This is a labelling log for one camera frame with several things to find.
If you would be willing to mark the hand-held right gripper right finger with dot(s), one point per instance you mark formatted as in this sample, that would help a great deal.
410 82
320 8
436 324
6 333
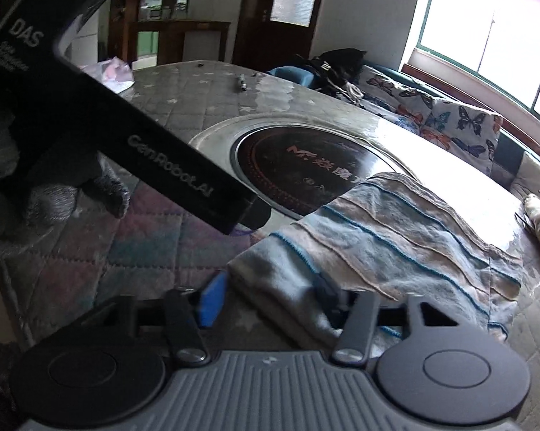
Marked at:
330 296

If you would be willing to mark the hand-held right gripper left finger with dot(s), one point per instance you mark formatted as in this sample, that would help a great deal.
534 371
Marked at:
211 298

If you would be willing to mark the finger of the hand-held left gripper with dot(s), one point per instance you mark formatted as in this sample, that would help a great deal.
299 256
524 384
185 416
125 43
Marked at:
257 213

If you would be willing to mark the striped blue pink garment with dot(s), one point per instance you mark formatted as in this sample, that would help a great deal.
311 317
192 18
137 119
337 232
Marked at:
386 233

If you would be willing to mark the pile of black clothes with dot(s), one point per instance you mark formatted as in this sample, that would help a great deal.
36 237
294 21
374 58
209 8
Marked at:
337 65

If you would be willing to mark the person's left hand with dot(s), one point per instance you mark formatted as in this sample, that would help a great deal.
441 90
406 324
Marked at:
110 191

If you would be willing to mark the pink white plastic bag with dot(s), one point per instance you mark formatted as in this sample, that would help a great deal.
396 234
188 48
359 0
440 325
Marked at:
112 74

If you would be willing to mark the round black hotplate with rim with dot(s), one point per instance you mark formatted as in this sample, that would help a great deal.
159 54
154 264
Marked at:
296 161

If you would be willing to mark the grey quilted star table cover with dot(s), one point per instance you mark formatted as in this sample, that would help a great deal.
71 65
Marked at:
184 94

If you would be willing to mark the white refrigerator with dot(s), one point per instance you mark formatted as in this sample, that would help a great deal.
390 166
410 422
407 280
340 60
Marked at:
88 36

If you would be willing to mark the dark wooden sideboard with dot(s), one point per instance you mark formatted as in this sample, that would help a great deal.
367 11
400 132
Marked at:
180 38

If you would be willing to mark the clear black pen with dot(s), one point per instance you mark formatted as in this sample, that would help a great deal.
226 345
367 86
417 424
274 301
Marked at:
241 83

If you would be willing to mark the dark wooden door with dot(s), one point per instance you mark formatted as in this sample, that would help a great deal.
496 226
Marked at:
256 31

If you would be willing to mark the long butterfly print cushion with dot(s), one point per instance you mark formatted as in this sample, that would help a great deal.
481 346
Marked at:
400 103

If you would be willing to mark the teal sofa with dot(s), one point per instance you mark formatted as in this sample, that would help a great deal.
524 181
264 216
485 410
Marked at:
512 159

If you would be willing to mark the white pillow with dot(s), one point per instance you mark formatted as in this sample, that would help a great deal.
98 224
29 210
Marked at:
537 175

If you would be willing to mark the green framed window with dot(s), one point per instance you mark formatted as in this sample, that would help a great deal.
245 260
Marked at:
499 40

